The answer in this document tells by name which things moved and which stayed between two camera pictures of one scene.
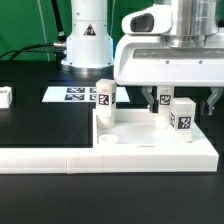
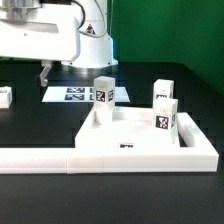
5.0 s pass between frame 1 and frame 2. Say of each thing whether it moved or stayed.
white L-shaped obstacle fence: stayed
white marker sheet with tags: stayed
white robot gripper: moved
